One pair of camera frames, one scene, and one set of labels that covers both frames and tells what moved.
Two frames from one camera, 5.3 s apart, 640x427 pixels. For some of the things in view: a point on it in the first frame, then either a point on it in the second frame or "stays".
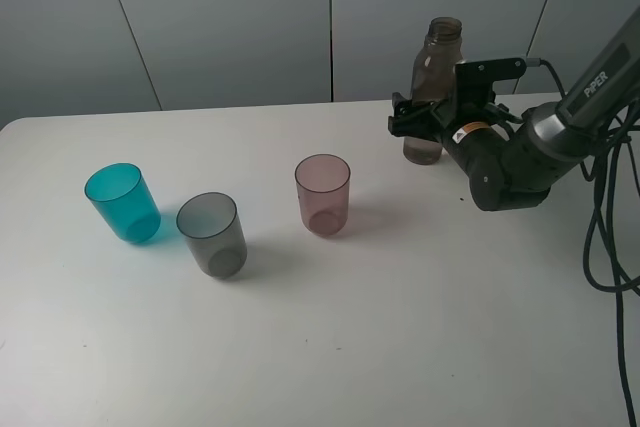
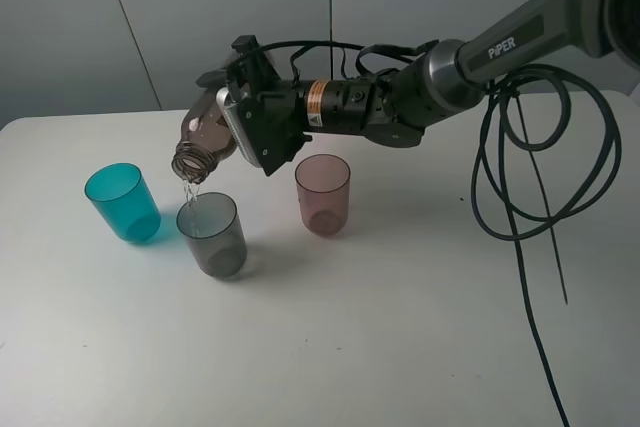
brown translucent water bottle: x=433 y=82 -> x=206 y=137
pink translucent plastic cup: x=323 y=182 stays
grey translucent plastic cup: x=212 y=225 stays
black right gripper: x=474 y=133 -> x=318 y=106
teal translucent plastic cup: x=120 y=190 stays
